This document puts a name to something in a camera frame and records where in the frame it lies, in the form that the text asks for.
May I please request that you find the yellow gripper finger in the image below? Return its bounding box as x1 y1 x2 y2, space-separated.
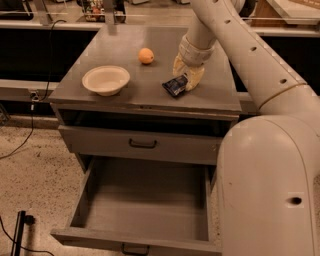
172 55 186 77
185 66 205 91

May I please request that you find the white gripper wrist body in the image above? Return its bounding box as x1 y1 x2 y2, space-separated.
179 35 214 67

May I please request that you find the dark blue rxbar wrapper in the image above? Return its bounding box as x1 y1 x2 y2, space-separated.
162 75 188 97

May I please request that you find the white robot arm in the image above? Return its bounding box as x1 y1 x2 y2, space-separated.
174 0 320 256

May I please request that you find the grey drawer cabinet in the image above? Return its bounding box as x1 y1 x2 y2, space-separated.
48 25 242 167

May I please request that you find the closed grey upper drawer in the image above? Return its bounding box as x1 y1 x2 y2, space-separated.
58 125 222 165

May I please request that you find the open grey middle drawer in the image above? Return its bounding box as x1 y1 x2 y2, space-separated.
51 157 222 256

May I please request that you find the orange fruit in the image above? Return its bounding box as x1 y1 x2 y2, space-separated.
138 48 154 65

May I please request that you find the white paper bowl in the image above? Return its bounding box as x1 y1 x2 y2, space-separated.
82 65 130 96

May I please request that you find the black floor stand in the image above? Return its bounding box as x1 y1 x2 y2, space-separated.
0 210 54 256

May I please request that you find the grey railing frame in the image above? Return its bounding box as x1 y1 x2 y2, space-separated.
0 0 320 38

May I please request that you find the black power cable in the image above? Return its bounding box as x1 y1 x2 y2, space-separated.
0 19 68 161

